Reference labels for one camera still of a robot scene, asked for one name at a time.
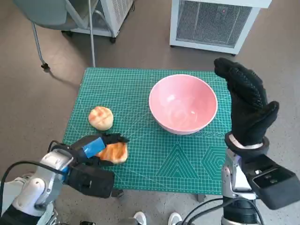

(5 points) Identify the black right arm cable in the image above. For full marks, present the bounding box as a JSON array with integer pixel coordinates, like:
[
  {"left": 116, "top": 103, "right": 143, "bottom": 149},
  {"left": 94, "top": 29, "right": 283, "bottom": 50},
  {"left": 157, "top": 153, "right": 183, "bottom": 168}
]
[{"left": 181, "top": 198, "right": 225, "bottom": 225}]

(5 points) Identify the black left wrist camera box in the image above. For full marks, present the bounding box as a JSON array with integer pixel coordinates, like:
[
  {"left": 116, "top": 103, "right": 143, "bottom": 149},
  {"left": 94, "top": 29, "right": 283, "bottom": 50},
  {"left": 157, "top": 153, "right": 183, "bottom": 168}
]
[{"left": 67, "top": 163, "right": 115, "bottom": 199}]

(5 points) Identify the pink bowl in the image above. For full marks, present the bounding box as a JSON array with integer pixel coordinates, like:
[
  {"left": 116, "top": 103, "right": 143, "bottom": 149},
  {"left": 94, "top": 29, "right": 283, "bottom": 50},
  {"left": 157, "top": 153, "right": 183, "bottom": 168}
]
[{"left": 149, "top": 74, "right": 218, "bottom": 135}]

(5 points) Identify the person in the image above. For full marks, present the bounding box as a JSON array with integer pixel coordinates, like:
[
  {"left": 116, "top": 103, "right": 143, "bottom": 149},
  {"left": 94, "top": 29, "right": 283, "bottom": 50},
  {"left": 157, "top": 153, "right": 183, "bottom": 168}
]
[{"left": 39, "top": 202, "right": 59, "bottom": 225}]

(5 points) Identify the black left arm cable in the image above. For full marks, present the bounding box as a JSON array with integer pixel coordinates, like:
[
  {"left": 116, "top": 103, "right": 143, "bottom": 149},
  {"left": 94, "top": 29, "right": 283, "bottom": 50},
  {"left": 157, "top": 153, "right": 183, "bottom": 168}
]
[{"left": 0, "top": 160, "right": 69, "bottom": 200}]

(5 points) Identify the grey chair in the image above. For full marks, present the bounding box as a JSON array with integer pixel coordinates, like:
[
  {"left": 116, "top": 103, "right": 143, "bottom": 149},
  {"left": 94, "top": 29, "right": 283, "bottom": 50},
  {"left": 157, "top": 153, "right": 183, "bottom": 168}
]
[{"left": 13, "top": 0, "right": 94, "bottom": 70}]

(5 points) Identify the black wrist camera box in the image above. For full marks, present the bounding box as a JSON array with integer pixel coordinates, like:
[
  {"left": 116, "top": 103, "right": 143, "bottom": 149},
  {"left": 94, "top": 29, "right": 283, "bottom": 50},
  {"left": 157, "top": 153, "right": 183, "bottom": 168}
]
[
  {"left": 242, "top": 154, "right": 300, "bottom": 210},
  {"left": 67, "top": 163, "right": 115, "bottom": 199}
]

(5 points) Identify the round cream bread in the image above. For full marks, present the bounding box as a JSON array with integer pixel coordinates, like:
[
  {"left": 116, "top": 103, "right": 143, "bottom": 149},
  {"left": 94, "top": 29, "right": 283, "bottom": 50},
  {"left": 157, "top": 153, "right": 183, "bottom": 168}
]
[{"left": 88, "top": 106, "right": 114, "bottom": 131}]

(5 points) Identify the green cutting mat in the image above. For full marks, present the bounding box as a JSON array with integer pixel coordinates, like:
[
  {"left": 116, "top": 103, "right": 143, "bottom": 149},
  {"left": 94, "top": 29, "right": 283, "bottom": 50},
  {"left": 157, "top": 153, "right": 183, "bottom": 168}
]
[{"left": 62, "top": 67, "right": 233, "bottom": 195}]

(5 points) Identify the white louvred cabinet on casters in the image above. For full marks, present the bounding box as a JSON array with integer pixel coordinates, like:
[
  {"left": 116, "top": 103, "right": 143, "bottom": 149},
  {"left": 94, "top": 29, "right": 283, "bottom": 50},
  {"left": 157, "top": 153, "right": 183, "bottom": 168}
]
[{"left": 61, "top": 0, "right": 136, "bottom": 43}]

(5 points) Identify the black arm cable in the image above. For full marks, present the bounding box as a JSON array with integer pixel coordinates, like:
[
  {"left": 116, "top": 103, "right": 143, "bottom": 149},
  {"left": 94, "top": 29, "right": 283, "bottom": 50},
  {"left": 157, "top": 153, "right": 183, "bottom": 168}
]
[
  {"left": 0, "top": 160, "right": 69, "bottom": 200},
  {"left": 181, "top": 198, "right": 225, "bottom": 225}
]

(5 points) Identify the thin metal pole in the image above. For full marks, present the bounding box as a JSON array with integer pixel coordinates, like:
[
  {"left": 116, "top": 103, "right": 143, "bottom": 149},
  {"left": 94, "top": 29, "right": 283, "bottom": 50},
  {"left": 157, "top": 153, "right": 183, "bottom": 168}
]
[{"left": 87, "top": 0, "right": 97, "bottom": 68}]

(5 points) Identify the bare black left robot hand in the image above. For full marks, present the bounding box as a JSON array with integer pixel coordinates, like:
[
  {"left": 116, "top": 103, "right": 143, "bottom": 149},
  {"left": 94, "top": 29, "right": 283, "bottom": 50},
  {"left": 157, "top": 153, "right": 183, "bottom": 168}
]
[{"left": 69, "top": 132, "right": 130, "bottom": 166}]

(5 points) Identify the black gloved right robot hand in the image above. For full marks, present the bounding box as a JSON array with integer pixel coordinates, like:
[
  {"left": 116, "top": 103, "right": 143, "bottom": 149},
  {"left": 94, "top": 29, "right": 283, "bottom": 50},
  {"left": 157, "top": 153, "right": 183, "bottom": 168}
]
[{"left": 213, "top": 57, "right": 280, "bottom": 147}]

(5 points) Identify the white mesh-front cabinet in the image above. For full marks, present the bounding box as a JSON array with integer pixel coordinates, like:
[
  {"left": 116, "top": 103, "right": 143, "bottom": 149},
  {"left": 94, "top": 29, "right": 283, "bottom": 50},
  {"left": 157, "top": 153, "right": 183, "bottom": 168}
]
[{"left": 169, "top": 0, "right": 272, "bottom": 56}]

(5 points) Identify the long orange bread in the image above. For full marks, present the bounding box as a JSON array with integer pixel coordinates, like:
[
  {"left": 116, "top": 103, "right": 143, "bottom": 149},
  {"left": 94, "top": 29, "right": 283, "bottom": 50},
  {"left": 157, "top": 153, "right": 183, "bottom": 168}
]
[{"left": 95, "top": 142, "right": 129, "bottom": 165}]

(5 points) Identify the white shoe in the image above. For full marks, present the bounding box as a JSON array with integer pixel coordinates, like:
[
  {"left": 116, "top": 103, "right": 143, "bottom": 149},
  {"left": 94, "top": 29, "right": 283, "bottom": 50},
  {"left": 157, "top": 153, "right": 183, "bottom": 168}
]
[
  {"left": 133, "top": 210, "right": 148, "bottom": 225},
  {"left": 168, "top": 212, "right": 183, "bottom": 225}
]

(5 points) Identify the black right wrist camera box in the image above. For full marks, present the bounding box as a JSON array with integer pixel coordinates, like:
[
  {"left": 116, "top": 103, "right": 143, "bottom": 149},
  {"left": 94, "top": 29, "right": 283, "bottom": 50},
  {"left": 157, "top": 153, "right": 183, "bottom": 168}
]
[{"left": 242, "top": 154, "right": 300, "bottom": 210}]

